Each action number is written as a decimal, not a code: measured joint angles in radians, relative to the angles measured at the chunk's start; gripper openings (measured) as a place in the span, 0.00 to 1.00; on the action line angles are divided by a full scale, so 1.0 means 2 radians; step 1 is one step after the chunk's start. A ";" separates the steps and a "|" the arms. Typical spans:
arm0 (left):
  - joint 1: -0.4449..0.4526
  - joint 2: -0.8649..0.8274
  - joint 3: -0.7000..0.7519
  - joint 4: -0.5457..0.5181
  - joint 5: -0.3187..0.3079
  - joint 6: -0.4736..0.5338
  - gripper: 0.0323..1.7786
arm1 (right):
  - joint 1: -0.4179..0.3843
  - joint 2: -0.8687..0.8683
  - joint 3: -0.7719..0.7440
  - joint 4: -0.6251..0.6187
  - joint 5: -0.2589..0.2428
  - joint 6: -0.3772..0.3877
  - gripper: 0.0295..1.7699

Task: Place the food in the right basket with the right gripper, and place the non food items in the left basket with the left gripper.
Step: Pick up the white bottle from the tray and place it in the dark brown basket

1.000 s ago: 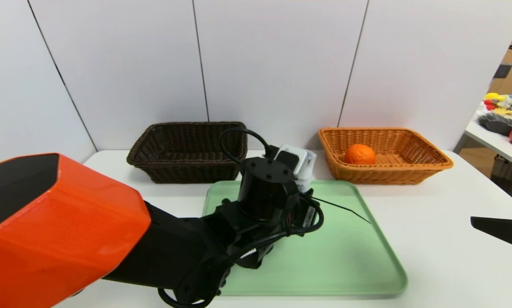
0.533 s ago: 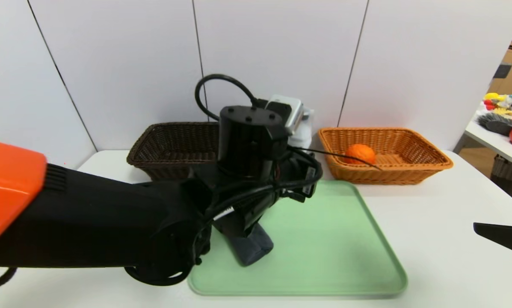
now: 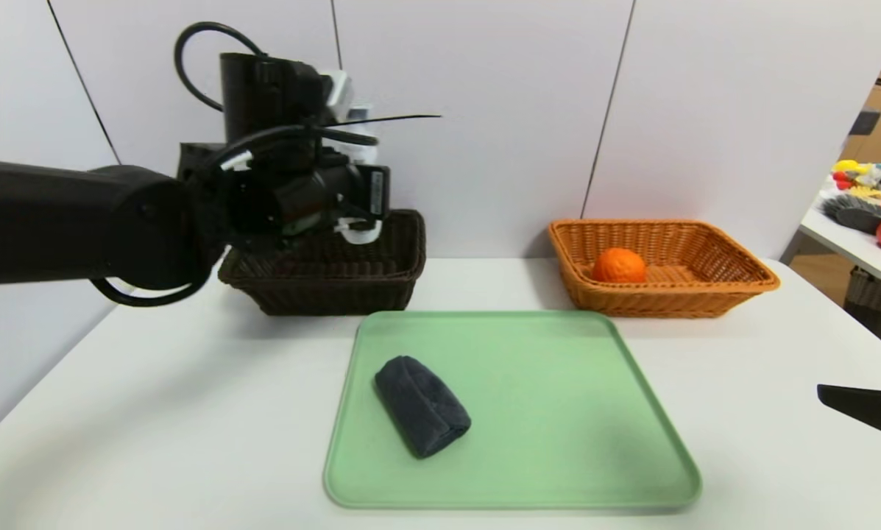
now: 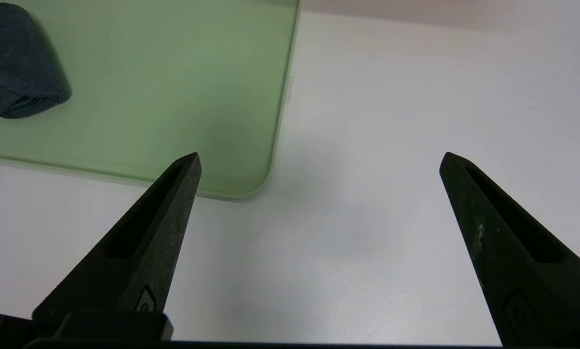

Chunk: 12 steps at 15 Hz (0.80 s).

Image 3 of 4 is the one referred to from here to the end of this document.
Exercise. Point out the dark brown wicker basket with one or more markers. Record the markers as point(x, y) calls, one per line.
point(337, 287)

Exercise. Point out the white side table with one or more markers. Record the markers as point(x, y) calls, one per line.
point(852, 250)

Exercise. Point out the yellow toy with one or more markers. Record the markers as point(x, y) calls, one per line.
point(852, 166)

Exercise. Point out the grey box on shelf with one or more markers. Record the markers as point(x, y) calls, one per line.
point(862, 123)

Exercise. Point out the small red toy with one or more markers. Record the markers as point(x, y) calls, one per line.
point(842, 179)

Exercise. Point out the grey bristle brush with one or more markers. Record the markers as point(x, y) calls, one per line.
point(852, 213)

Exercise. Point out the orange fruit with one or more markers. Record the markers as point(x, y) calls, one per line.
point(618, 266)

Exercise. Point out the light green plastic tray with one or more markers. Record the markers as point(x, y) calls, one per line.
point(528, 456)

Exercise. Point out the orange wicker basket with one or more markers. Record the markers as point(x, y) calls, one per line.
point(653, 298)

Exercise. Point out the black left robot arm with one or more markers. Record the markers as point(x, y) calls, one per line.
point(79, 221)

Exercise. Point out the dark grey towel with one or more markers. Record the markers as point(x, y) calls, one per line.
point(422, 405)

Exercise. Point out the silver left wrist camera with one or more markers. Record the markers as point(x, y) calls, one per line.
point(344, 96)

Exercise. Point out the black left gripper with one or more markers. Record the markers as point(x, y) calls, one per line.
point(375, 192)

